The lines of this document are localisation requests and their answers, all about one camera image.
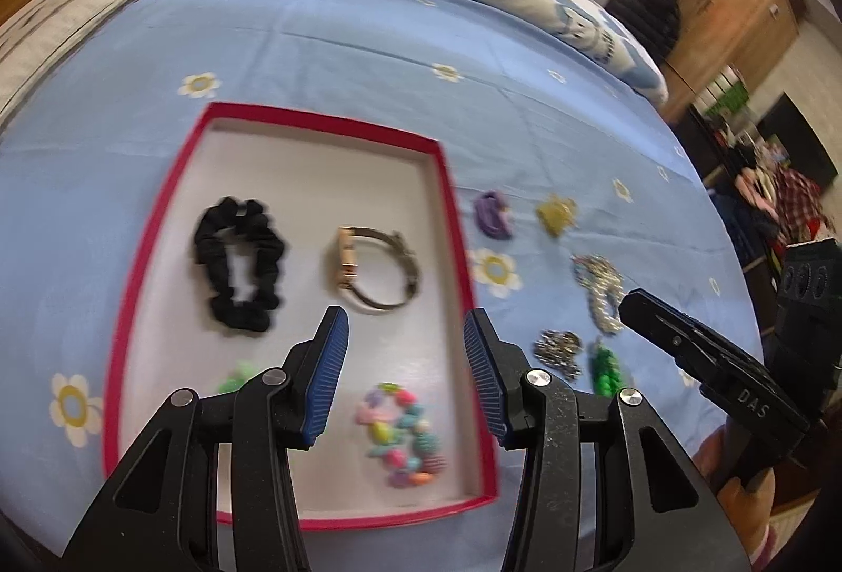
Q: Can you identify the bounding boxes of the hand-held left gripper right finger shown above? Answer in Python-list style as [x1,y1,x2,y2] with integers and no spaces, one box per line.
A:
[464,309,754,572]

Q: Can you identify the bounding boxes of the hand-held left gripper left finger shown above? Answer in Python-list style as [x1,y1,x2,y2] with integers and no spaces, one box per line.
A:
[62,307,349,572]

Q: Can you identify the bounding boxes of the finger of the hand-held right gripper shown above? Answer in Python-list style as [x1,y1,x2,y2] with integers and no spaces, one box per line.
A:
[619,289,826,471]

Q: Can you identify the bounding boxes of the metal chain bracelet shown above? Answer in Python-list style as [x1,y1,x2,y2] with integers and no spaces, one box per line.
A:
[532,330,585,382]

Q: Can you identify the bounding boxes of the green hair clip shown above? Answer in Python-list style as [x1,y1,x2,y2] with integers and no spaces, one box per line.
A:
[587,340,625,398]

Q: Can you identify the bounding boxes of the white pearl bracelet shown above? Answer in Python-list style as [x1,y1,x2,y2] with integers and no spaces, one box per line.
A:
[571,254,626,337]

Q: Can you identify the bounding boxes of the purple bow hair tie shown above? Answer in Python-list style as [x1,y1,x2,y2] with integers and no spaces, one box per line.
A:
[474,190,515,243]

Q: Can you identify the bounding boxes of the red shallow box tray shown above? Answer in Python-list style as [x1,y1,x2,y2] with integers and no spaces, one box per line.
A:
[102,102,501,530]

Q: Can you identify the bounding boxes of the yellow hair claw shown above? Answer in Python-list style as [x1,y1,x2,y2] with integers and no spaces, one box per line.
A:
[535,198,580,239]

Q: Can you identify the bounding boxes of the person's right hand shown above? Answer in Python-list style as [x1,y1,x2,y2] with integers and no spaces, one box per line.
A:
[694,433,794,572]

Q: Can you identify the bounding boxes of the rose gold wristwatch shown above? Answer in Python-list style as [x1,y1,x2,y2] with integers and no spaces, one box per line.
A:
[334,225,422,313]

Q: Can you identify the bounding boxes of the pile of clothes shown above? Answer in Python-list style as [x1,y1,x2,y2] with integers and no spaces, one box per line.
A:
[714,141,831,257]

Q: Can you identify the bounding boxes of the black scrunchie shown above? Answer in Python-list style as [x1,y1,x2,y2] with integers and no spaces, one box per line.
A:
[193,196,288,336]

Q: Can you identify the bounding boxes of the wooden wardrobe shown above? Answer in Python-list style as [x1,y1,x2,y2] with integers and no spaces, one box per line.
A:
[664,0,807,109]

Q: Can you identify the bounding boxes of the blue floral bed sheet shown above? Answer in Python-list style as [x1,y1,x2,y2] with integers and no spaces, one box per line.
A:
[0,0,767,572]

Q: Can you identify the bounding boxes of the black puffer jacket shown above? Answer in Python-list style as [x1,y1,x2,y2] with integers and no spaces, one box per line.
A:
[605,0,683,68]

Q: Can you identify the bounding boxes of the grey striped pillow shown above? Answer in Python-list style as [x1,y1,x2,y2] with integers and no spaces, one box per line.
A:
[0,0,180,135]

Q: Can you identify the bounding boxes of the green bow hair tie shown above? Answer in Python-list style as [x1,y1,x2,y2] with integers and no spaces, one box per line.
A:
[216,360,259,397]

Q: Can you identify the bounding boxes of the colourful bead bracelet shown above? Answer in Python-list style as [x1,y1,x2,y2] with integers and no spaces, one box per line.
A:
[355,384,449,490]

